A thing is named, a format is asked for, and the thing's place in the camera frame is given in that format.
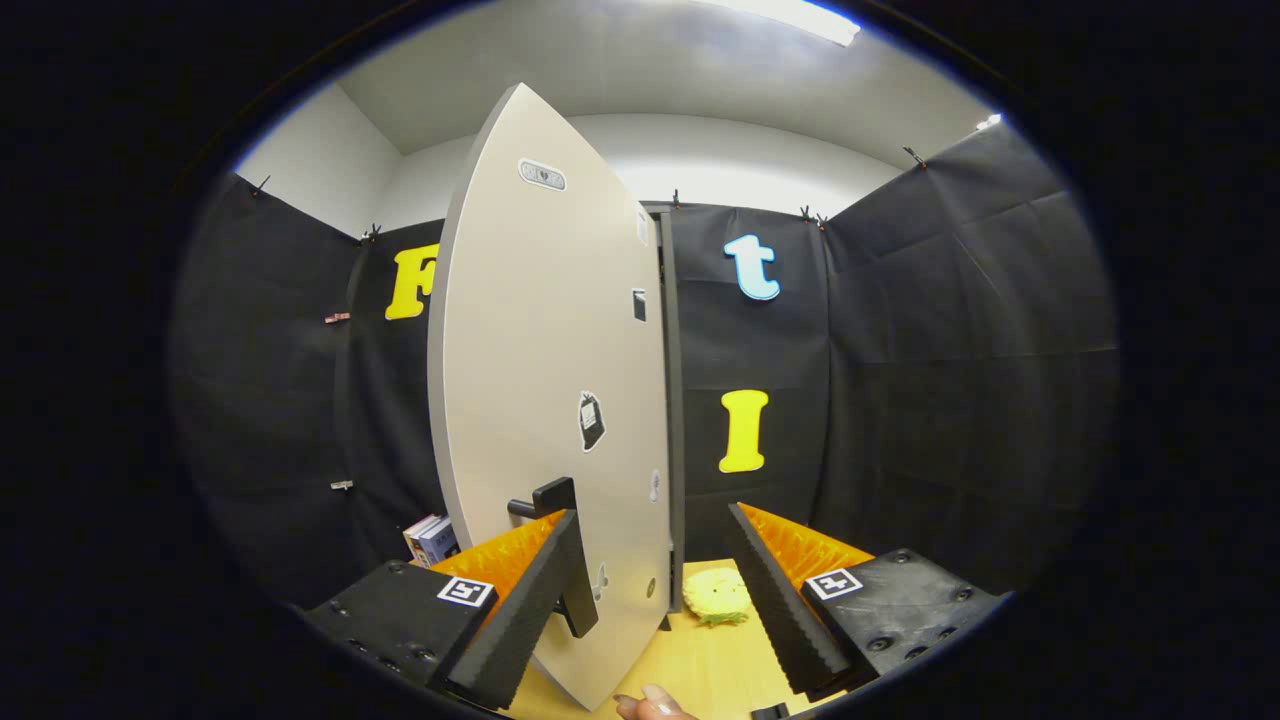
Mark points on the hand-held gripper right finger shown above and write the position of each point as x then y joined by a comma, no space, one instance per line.
780,610

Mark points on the small ceiling light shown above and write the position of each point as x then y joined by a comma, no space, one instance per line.
990,122

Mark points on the yellow fluffy object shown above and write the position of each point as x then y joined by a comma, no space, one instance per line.
715,595

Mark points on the black backdrop cloth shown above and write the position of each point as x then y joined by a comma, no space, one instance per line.
950,400

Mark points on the grey shoe cabinet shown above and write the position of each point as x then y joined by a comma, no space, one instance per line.
673,400

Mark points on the blue book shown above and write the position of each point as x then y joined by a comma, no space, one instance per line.
440,542

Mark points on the beige shoe cabinet door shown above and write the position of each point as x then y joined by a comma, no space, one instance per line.
540,350

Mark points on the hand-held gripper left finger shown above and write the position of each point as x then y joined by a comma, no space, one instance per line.
530,610

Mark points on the long ceiling light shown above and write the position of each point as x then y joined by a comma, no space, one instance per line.
790,15

